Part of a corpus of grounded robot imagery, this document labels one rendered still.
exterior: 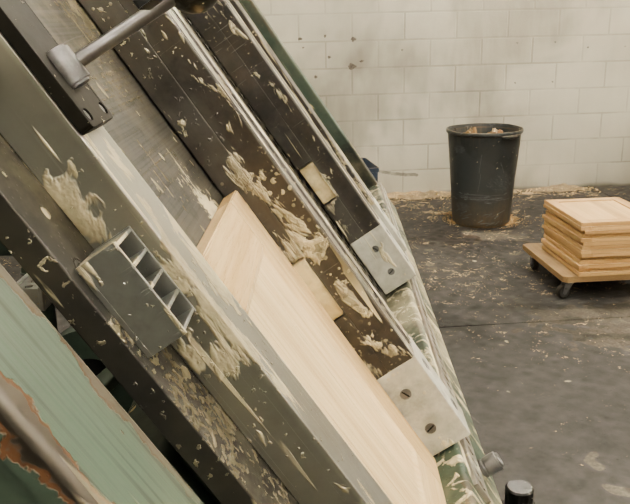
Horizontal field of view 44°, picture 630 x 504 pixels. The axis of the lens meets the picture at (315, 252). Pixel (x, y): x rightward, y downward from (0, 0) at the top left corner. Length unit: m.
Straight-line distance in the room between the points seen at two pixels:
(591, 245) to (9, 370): 3.87
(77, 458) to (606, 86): 6.52
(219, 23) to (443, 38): 4.87
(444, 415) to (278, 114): 0.70
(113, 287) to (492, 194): 4.90
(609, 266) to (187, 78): 3.46
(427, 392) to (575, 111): 5.77
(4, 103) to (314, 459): 0.31
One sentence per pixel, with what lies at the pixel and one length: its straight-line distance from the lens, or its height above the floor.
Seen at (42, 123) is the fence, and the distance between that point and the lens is 0.51.
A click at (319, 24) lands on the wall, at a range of 6.08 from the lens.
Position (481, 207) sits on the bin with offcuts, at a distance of 5.33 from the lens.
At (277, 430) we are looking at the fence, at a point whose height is 1.14.
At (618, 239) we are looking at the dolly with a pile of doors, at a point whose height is 0.31.
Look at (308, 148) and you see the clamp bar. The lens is 1.46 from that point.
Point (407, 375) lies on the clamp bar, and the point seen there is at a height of 1.00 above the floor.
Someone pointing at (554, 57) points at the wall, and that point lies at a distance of 6.53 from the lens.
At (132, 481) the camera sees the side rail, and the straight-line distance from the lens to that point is 0.31.
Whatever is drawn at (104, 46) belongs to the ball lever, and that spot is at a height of 1.40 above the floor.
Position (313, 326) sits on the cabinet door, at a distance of 0.82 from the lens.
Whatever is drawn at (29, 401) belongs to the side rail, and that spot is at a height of 1.29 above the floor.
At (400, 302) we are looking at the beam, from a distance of 1.47.
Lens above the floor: 1.41
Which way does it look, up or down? 17 degrees down
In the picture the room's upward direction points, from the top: 1 degrees counter-clockwise
